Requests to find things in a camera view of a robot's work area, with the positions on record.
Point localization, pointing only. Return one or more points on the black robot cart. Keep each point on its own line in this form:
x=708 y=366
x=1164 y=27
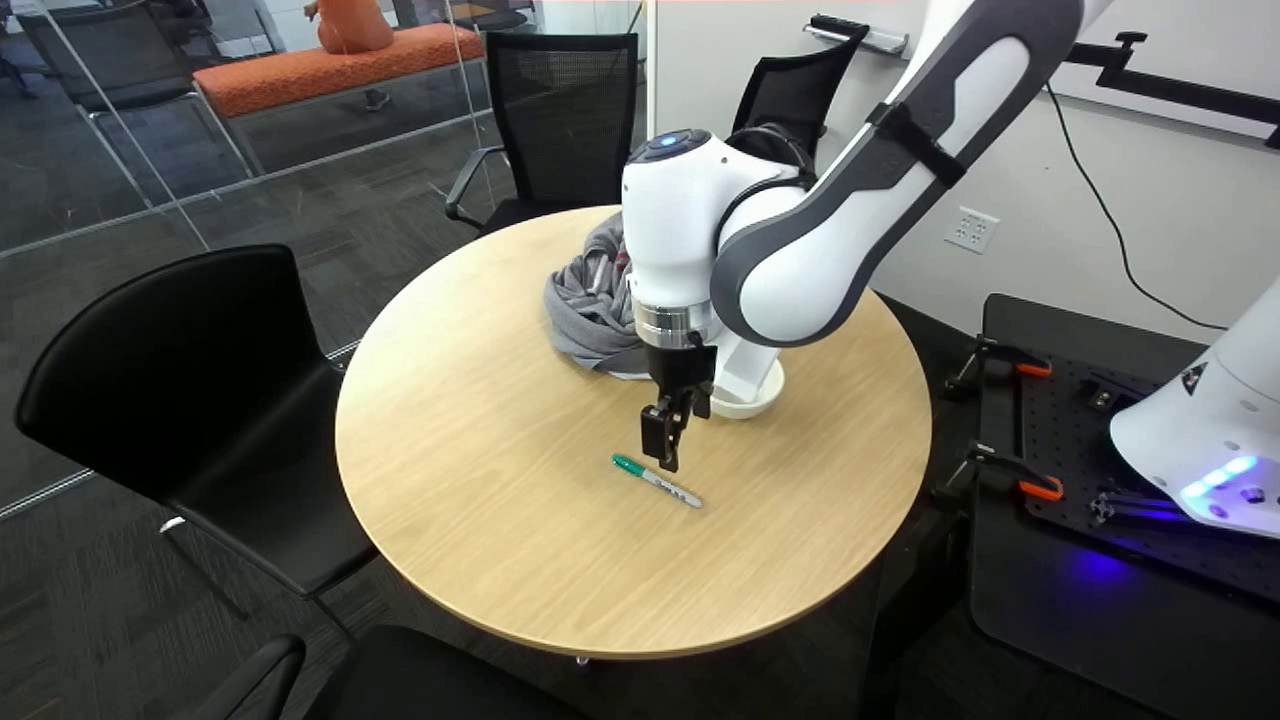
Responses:
x=1064 y=627

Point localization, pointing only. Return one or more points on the black padded chair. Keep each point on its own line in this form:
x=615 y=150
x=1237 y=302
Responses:
x=172 y=374

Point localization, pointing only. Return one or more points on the orange upholstered bench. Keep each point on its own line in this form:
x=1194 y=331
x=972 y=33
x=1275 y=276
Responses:
x=323 y=72

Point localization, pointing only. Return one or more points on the white bowl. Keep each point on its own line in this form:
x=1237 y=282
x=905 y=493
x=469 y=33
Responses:
x=752 y=402

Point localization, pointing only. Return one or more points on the grey crumpled sweatshirt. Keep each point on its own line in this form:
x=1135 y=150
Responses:
x=586 y=315

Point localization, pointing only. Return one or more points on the white device blue light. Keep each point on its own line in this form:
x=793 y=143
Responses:
x=1064 y=443

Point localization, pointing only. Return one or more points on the green capped marker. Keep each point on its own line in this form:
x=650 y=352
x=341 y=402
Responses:
x=662 y=482

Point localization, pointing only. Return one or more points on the black office chair with armrests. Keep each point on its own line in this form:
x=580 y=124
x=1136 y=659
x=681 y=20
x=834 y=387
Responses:
x=563 y=114

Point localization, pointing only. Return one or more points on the black wall rail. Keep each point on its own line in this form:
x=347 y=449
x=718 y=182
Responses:
x=1174 y=90

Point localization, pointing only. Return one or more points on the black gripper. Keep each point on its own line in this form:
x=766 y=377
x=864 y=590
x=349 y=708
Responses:
x=681 y=374

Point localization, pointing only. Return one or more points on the grey mesh chair behind glass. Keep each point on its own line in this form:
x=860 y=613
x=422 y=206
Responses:
x=105 y=55

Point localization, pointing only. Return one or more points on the black mesh chair by wall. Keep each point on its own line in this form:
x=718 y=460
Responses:
x=784 y=102

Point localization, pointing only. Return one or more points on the whiteboard marker tray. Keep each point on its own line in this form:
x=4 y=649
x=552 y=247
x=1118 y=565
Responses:
x=860 y=33

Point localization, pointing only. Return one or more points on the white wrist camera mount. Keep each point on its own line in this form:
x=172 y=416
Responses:
x=748 y=363

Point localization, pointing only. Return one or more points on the orange cushion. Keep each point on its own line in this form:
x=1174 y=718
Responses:
x=355 y=27

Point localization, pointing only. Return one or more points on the white wall outlet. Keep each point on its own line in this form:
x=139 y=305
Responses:
x=972 y=229

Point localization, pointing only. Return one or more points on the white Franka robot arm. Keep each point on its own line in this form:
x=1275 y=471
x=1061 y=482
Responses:
x=802 y=264

